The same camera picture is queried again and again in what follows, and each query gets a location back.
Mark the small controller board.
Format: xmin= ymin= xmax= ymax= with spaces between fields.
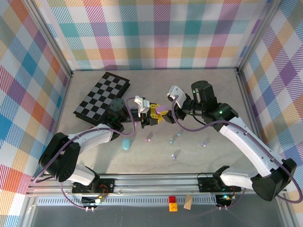
xmin=81 ymin=194 xmax=107 ymax=206
xmin=215 ymin=193 xmax=235 ymax=204

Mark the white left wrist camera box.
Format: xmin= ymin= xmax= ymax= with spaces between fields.
xmin=134 ymin=95 xmax=150 ymax=114

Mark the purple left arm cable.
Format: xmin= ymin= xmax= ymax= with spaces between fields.
xmin=31 ymin=96 xmax=138 ymax=210

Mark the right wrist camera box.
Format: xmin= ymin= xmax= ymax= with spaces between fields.
xmin=166 ymin=85 xmax=186 ymax=103

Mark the aluminium frame post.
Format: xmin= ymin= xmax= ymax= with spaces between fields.
xmin=236 ymin=0 xmax=284 ymax=73
xmin=23 ymin=0 xmax=73 ymax=79

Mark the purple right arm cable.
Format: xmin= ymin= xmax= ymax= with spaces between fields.
xmin=174 ymin=96 xmax=303 ymax=211

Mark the black and white chessboard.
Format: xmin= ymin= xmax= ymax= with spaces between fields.
xmin=73 ymin=71 xmax=131 ymax=127

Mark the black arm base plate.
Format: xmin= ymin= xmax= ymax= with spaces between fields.
xmin=197 ymin=176 xmax=241 ymax=192
xmin=71 ymin=178 xmax=116 ymax=194

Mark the small wooden block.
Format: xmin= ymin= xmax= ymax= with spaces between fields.
xmin=183 ymin=194 xmax=194 ymax=210

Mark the aluminium side rail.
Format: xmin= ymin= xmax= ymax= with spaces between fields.
xmin=41 ymin=70 xmax=74 ymax=177
xmin=235 ymin=68 xmax=273 ymax=175

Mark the aluminium mounting rail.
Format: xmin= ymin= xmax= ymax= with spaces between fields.
xmin=26 ymin=173 xmax=288 ymax=197

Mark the grey slotted cable duct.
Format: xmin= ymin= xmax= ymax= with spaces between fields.
xmin=37 ymin=197 xmax=218 ymax=206

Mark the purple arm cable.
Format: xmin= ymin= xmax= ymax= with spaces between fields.
xmin=31 ymin=96 xmax=138 ymax=210
xmin=174 ymin=96 xmax=303 ymax=211

